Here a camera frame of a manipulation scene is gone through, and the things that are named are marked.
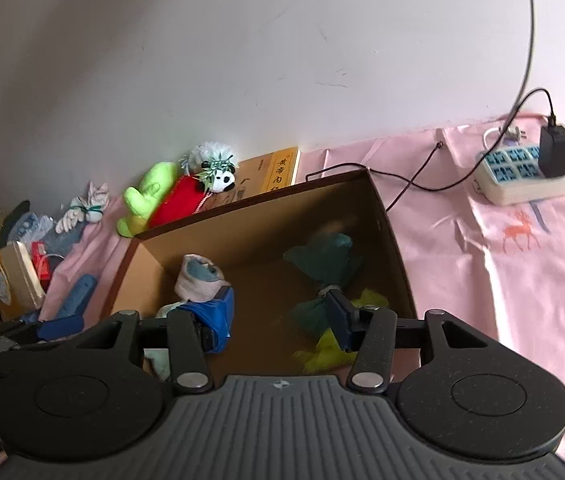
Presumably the pale mint cloth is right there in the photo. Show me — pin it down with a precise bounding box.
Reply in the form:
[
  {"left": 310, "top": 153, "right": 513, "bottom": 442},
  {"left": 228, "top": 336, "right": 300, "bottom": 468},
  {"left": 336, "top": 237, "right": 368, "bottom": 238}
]
[{"left": 143, "top": 302, "right": 184, "bottom": 382}]

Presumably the brown cardboard box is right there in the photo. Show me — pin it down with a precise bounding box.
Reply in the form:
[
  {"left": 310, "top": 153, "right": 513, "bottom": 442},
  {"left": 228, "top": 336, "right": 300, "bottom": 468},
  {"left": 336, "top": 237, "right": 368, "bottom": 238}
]
[{"left": 100, "top": 169, "right": 423, "bottom": 376}]

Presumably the clear printed plastic bag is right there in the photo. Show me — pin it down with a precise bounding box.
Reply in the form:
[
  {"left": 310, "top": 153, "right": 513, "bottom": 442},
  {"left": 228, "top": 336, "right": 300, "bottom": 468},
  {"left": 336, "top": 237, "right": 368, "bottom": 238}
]
[{"left": 5, "top": 212, "right": 56, "bottom": 247}]

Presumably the black adapter cable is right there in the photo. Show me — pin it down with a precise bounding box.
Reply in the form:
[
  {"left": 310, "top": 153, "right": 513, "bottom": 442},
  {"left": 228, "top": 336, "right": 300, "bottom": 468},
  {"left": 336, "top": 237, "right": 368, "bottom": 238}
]
[{"left": 305, "top": 89, "right": 558, "bottom": 193}]

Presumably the dark green round object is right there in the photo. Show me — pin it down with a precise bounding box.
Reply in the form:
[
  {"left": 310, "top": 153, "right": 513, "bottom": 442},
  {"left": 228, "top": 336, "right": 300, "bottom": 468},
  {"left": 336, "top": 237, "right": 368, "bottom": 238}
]
[{"left": 0, "top": 200, "right": 32, "bottom": 250}]

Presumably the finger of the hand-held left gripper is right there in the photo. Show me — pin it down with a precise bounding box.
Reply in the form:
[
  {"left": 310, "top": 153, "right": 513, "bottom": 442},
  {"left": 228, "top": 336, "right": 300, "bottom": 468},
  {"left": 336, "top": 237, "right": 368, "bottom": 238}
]
[{"left": 12, "top": 315, "right": 86, "bottom": 344}]

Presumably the yellow book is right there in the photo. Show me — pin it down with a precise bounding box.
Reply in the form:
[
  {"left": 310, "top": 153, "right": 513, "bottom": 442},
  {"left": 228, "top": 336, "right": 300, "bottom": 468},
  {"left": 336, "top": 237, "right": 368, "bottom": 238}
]
[{"left": 234, "top": 147, "right": 301, "bottom": 202}]

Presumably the thin dark cable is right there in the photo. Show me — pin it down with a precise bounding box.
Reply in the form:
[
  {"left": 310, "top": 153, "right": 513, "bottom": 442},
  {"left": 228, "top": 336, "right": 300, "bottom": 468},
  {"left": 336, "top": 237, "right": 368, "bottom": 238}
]
[{"left": 385, "top": 142, "right": 444, "bottom": 212}]

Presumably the red packet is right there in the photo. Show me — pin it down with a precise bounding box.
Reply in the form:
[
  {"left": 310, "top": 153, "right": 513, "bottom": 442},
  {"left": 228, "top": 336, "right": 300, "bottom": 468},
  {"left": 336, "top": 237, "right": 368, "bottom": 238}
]
[{"left": 30, "top": 241, "right": 64, "bottom": 281}]

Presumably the black power adapter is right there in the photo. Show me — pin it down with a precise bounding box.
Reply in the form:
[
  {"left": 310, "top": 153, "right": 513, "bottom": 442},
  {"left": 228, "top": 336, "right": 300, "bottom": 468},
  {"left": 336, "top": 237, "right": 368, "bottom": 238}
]
[{"left": 539, "top": 124, "right": 565, "bottom": 178}]

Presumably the green plush toy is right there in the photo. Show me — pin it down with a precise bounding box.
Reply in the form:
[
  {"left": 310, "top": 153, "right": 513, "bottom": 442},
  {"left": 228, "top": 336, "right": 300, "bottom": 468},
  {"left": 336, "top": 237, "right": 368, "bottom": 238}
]
[{"left": 116, "top": 161, "right": 183, "bottom": 237}]

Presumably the white tied sock bundle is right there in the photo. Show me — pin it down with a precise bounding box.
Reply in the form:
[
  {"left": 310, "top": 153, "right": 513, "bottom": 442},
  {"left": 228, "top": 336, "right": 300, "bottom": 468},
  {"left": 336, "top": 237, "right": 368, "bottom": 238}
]
[{"left": 55, "top": 182, "right": 110, "bottom": 235}]

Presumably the panda plush toy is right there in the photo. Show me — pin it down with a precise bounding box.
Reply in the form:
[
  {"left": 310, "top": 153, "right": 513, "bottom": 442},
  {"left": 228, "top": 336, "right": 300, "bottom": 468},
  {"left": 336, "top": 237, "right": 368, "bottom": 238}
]
[{"left": 201, "top": 157, "right": 240, "bottom": 195}]

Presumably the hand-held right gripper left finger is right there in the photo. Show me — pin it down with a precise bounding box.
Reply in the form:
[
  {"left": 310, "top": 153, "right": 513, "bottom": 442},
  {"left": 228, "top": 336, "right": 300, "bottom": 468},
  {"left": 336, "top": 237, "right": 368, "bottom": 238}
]
[{"left": 70, "top": 285, "right": 236, "bottom": 395}]

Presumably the grey hanging cable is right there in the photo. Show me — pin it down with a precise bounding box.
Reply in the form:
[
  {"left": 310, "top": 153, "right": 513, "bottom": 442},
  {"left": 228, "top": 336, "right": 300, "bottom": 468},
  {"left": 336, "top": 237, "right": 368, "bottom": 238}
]
[{"left": 505, "top": 0, "right": 536, "bottom": 133}]

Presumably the cream power strip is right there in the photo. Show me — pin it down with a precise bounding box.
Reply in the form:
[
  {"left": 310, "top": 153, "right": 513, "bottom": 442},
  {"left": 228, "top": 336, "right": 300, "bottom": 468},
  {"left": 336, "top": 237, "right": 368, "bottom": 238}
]
[{"left": 472, "top": 142, "right": 565, "bottom": 206}]

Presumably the yellow-green cloth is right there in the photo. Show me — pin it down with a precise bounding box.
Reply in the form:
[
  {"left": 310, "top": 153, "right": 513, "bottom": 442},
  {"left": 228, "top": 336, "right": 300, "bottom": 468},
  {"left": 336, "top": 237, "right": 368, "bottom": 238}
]
[{"left": 292, "top": 287, "right": 390, "bottom": 376}]

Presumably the pale blue fluffy plush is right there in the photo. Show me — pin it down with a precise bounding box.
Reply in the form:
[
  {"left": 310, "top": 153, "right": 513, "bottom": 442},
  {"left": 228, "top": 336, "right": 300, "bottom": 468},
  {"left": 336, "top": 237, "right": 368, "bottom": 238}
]
[{"left": 180, "top": 141, "right": 238, "bottom": 176}]

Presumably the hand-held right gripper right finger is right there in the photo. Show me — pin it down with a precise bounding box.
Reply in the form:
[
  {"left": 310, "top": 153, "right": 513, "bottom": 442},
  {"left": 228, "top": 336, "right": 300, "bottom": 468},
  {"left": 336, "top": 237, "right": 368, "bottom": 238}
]
[{"left": 325, "top": 291, "right": 499, "bottom": 394}]

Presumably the red plush cloth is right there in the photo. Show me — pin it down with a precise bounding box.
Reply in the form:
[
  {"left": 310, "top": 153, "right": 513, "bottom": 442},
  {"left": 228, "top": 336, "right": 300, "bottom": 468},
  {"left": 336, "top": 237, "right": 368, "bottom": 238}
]
[{"left": 150, "top": 176, "right": 209, "bottom": 229}]

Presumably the blue ribbed object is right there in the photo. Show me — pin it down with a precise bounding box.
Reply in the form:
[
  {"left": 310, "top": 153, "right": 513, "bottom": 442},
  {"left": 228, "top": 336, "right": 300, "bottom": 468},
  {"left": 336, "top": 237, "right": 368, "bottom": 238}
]
[{"left": 54, "top": 274, "right": 98, "bottom": 322}]

